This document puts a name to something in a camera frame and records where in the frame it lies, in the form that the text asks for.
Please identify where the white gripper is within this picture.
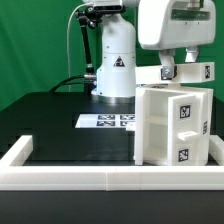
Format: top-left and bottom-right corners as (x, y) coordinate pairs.
(138, 0), (216, 80)

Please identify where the white block with markers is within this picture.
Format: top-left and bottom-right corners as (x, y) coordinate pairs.
(135, 62), (215, 84)

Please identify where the white cabinet body box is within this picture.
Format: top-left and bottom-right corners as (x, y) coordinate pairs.
(134, 85), (213, 166)

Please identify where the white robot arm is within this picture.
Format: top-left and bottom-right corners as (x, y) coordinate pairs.
(82, 0), (216, 103)

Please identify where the white flat marker plate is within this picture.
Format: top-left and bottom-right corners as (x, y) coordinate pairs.
(75, 114), (135, 128)

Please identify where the black camera on mount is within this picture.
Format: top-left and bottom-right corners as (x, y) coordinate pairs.
(87, 5), (126, 14)

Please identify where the white cable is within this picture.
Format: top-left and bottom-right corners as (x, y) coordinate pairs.
(66, 3), (88, 93)

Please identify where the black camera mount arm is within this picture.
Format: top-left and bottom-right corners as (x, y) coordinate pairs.
(75, 9), (102, 74)

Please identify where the black cable bundle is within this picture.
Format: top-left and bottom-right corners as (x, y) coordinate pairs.
(49, 75), (98, 93)

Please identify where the white U-shaped border frame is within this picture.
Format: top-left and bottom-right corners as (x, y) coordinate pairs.
(0, 135), (224, 191)

